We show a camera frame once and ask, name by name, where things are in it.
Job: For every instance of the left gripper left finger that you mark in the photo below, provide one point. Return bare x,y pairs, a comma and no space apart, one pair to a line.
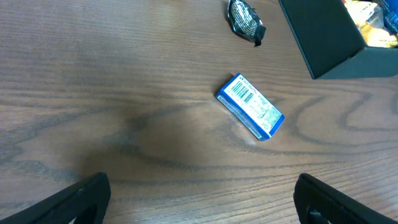
83,202

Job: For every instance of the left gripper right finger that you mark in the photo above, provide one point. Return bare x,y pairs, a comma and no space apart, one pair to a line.
316,202

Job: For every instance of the yellow Hacks candy bag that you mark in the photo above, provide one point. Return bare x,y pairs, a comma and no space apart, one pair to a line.
368,18

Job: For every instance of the blue Oreo cookie pack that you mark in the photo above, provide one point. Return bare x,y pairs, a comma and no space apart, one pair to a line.
390,14

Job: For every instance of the blue small carton box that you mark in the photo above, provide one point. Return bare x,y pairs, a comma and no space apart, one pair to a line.
251,107

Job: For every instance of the black open box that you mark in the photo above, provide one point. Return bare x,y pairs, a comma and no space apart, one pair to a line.
331,45

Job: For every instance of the black crumpled candy wrapper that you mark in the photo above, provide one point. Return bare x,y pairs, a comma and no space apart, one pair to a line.
245,21

